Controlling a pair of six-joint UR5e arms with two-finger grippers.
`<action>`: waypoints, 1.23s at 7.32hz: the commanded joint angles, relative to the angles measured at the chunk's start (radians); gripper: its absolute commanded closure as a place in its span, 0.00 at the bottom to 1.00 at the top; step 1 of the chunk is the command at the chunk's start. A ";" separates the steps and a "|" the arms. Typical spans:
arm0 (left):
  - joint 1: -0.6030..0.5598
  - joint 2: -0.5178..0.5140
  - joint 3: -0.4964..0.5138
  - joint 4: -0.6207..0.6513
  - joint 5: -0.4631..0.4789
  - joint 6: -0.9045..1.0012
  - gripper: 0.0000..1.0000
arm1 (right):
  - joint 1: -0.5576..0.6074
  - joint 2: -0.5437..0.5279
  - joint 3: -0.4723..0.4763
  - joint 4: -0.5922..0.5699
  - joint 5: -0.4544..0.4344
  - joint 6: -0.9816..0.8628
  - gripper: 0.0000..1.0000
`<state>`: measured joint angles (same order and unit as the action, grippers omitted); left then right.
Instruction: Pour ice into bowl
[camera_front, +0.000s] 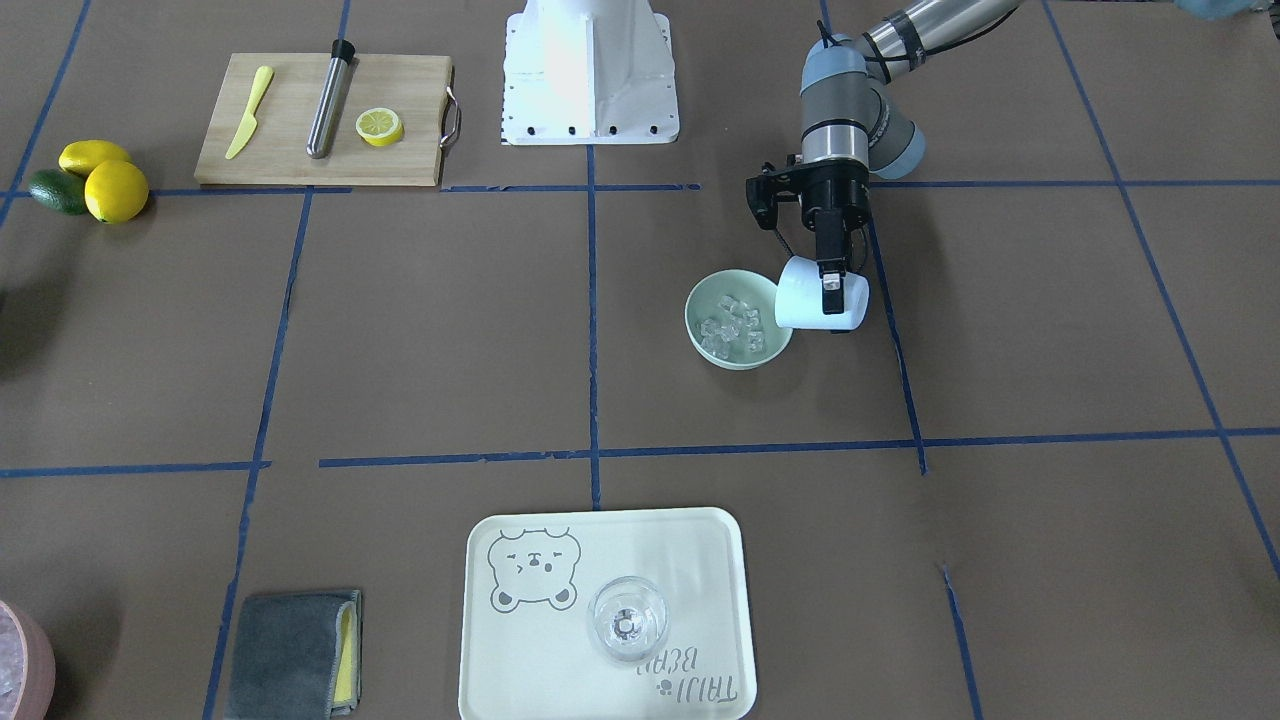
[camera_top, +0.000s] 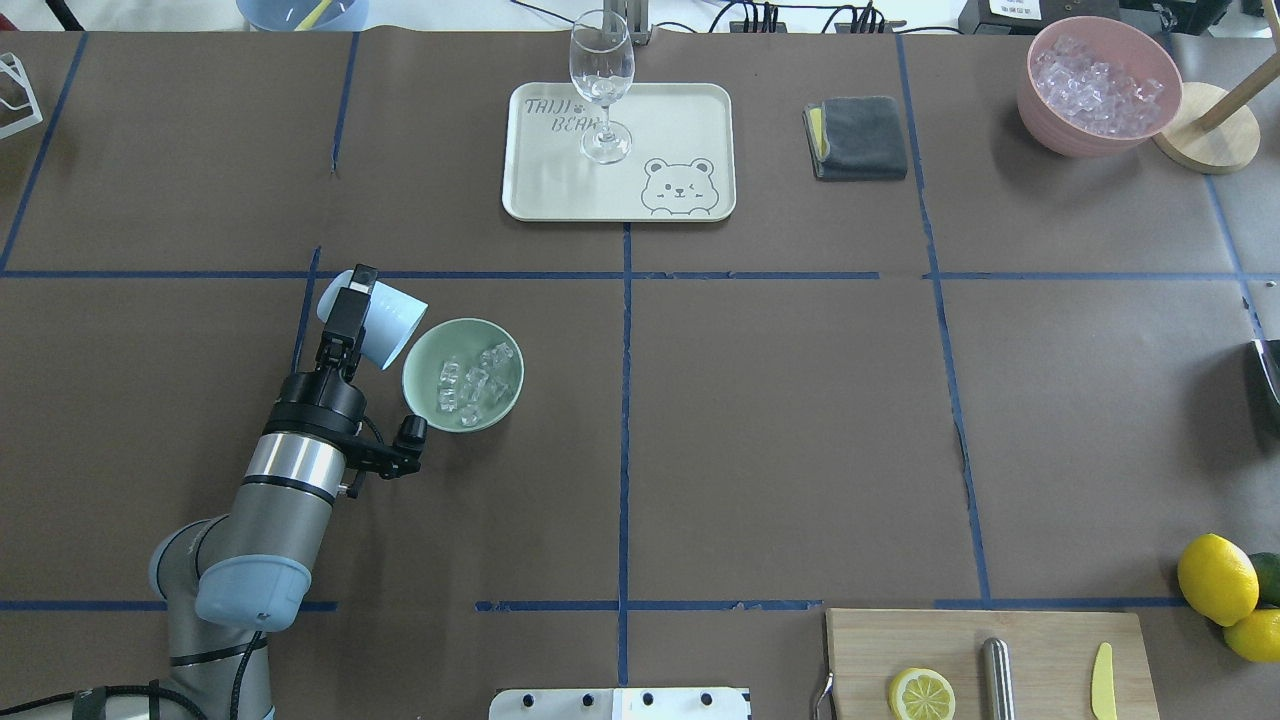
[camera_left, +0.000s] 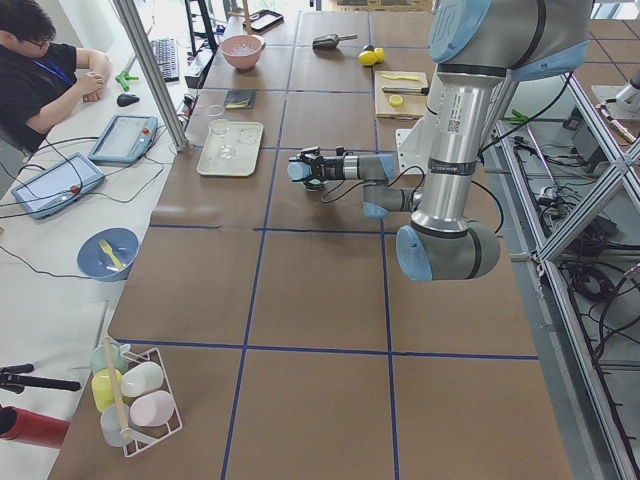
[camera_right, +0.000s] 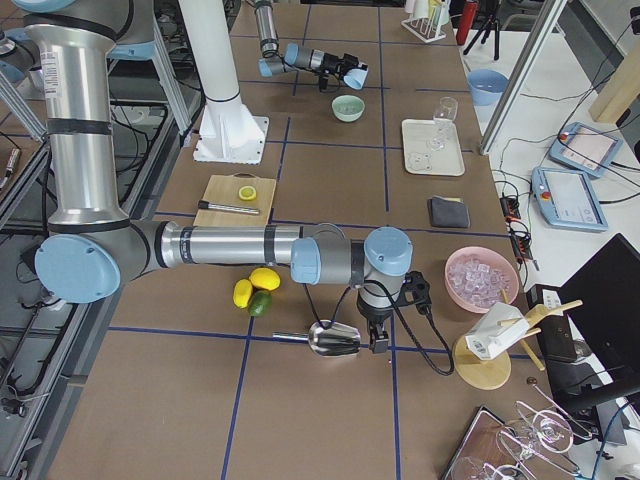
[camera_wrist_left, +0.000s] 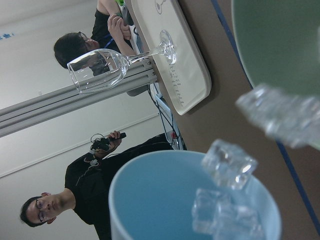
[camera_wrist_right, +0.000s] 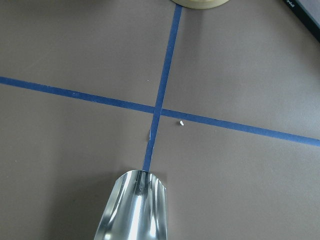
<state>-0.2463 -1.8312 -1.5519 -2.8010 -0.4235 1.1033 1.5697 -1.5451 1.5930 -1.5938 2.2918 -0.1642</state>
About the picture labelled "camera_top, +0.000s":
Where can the blue bowl with fork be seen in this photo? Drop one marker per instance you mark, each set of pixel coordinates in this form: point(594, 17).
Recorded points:
point(282, 16)

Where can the yellow lemon back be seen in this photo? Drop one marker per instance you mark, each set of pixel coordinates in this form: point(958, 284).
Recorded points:
point(1255, 638)

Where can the white wire cup rack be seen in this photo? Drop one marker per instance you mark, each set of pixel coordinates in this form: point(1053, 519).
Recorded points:
point(19, 105)

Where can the light blue plastic cup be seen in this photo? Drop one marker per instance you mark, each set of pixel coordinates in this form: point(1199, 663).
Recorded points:
point(391, 318)

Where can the yellow lemon front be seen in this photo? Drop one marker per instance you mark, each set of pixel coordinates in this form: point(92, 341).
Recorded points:
point(1218, 580)

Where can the ice cubes in green bowl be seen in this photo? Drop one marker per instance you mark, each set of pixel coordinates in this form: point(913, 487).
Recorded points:
point(473, 389)

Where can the round wooden stand base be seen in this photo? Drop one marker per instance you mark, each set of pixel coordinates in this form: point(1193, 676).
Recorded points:
point(1214, 131)

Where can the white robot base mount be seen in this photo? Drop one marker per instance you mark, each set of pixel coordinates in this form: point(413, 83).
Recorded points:
point(696, 702)

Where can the half lemon slice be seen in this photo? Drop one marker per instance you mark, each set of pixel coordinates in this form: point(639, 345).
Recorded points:
point(921, 693)

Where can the yellow plastic knife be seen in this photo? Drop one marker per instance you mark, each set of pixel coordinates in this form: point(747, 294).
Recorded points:
point(1103, 691)

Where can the steel ice scoop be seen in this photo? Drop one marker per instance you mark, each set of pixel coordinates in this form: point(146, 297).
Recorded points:
point(1266, 386)

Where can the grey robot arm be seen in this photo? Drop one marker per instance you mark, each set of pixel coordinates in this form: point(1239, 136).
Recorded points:
point(230, 582)

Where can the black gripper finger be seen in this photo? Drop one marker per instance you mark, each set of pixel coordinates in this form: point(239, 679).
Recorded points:
point(349, 305)

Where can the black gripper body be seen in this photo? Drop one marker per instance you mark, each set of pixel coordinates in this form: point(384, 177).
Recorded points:
point(318, 404)

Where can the green avocado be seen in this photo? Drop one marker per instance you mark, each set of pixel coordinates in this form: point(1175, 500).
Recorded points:
point(1266, 566)

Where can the yellow plastic fork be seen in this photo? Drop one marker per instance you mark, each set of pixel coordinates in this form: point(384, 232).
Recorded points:
point(313, 16)

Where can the pink bowl of ice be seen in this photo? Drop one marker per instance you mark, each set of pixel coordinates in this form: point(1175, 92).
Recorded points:
point(1094, 87)

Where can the grey yellow folded cloth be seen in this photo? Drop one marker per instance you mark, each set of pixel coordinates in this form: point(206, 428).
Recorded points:
point(856, 139)

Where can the clear wine glass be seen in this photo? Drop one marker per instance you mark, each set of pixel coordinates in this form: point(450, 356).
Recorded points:
point(602, 69)

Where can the yellow lemon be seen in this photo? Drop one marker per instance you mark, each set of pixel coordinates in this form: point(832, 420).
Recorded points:
point(1218, 580)
point(1255, 638)

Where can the light green bowl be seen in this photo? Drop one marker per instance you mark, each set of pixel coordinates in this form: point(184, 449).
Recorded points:
point(464, 336)

